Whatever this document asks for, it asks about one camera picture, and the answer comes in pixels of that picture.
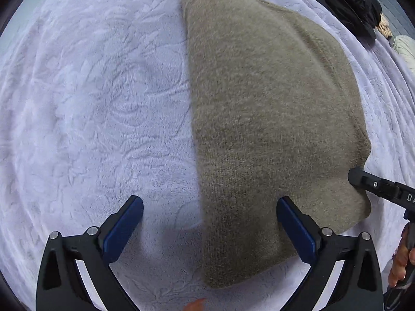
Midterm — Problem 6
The cream pillow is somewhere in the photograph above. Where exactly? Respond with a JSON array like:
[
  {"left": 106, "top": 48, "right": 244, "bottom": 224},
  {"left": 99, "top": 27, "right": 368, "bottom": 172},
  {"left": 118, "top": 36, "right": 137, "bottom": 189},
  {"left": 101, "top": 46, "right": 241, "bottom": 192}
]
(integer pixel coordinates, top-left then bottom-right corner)
[{"left": 393, "top": 35, "right": 415, "bottom": 72}]

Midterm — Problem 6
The lavender fleece blanket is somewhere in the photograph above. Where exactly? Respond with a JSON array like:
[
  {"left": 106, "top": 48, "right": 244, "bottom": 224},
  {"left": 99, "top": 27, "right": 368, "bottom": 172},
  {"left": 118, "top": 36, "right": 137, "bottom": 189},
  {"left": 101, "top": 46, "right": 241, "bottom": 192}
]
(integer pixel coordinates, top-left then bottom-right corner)
[{"left": 0, "top": 0, "right": 415, "bottom": 311}]

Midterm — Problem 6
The beige plush toy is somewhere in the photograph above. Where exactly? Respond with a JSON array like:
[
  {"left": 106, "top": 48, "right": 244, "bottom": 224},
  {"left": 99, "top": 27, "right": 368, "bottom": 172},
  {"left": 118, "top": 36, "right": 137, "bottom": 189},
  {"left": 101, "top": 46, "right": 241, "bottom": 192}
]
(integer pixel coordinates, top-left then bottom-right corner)
[{"left": 376, "top": 13, "right": 395, "bottom": 39}]

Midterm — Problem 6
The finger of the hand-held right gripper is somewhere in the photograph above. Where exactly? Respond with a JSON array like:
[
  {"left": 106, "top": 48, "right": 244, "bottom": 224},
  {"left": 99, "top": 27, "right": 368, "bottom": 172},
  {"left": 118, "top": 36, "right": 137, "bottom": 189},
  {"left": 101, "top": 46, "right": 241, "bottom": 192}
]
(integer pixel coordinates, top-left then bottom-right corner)
[{"left": 348, "top": 167, "right": 400, "bottom": 207}]

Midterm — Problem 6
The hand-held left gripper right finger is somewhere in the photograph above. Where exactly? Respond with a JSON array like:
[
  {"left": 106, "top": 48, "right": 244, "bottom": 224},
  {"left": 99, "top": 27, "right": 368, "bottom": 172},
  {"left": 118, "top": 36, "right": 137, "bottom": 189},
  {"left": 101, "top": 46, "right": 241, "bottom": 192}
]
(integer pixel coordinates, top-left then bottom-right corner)
[{"left": 276, "top": 196, "right": 385, "bottom": 311}]

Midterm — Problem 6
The person's right hand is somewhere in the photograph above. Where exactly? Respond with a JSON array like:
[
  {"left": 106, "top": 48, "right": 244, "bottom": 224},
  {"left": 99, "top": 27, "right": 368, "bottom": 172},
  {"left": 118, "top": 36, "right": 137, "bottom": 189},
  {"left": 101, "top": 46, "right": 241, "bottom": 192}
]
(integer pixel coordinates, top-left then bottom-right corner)
[{"left": 388, "top": 223, "right": 415, "bottom": 288}]

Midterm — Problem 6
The brown knit sweater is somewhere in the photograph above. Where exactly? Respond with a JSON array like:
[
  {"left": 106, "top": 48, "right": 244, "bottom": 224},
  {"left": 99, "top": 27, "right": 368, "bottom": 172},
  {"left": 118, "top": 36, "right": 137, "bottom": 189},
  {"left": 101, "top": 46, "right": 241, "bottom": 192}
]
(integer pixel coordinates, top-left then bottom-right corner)
[{"left": 177, "top": 0, "right": 372, "bottom": 289}]

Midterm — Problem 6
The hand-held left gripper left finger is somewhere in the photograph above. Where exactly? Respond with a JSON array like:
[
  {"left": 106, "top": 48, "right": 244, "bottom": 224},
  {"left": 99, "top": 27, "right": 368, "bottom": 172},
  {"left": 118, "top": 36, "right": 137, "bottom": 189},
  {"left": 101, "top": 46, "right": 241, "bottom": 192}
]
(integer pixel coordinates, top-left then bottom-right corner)
[{"left": 36, "top": 195, "right": 144, "bottom": 311}]

